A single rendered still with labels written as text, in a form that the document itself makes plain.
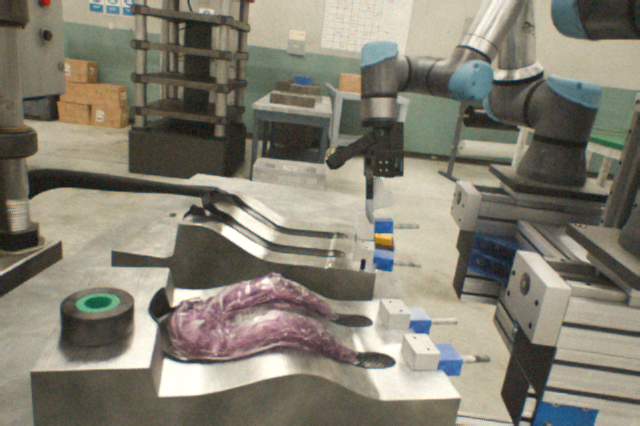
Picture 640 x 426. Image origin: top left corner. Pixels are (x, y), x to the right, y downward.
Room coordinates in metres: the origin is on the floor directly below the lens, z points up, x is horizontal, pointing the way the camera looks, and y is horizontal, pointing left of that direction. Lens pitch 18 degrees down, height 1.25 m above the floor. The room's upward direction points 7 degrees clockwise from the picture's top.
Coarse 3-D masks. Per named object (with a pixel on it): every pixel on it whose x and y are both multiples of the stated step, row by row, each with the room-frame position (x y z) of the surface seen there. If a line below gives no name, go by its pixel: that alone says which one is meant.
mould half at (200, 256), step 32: (160, 224) 1.03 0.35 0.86; (192, 224) 0.86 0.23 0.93; (224, 224) 0.90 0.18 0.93; (256, 224) 0.98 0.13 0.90; (288, 224) 1.07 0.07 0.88; (320, 224) 1.09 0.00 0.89; (128, 256) 0.86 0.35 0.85; (160, 256) 0.86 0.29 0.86; (192, 256) 0.86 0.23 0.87; (224, 256) 0.85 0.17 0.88; (256, 256) 0.85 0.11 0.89; (288, 256) 0.88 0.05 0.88; (352, 256) 0.90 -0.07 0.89; (192, 288) 0.86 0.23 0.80; (320, 288) 0.84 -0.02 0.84; (352, 288) 0.84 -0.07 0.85
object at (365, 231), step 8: (360, 216) 1.00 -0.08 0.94; (360, 224) 1.00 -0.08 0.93; (368, 224) 1.00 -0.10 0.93; (376, 224) 1.00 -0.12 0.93; (384, 224) 1.00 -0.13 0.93; (392, 224) 1.00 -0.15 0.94; (400, 224) 1.01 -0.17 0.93; (408, 224) 1.01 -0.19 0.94; (416, 224) 1.01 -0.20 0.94; (360, 232) 0.99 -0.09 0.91; (368, 232) 0.99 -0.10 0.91; (376, 232) 1.00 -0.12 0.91; (384, 232) 0.99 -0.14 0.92; (392, 232) 0.99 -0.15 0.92
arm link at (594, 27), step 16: (560, 0) 0.59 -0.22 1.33; (576, 0) 0.57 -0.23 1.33; (592, 0) 0.55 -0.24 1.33; (608, 0) 0.54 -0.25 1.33; (624, 0) 0.52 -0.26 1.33; (560, 16) 0.59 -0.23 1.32; (576, 16) 0.57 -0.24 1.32; (592, 16) 0.55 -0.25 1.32; (608, 16) 0.54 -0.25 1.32; (624, 16) 0.52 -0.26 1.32; (560, 32) 0.61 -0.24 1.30; (576, 32) 0.58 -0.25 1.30; (592, 32) 0.57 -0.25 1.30; (608, 32) 0.55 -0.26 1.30; (624, 32) 0.53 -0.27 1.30
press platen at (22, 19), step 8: (0, 0) 0.96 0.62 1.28; (8, 0) 0.97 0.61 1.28; (16, 0) 0.98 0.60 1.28; (24, 0) 1.00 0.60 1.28; (0, 8) 0.96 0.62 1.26; (8, 8) 0.97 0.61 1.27; (16, 8) 0.98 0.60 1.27; (24, 8) 1.00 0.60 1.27; (0, 16) 0.96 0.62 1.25; (8, 16) 0.97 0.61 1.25; (16, 16) 0.98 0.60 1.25; (24, 16) 1.00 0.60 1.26; (0, 24) 0.97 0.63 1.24; (8, 24) 0.98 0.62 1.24; (16, 24) 0.98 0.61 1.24; (24, 24) 1.00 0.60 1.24
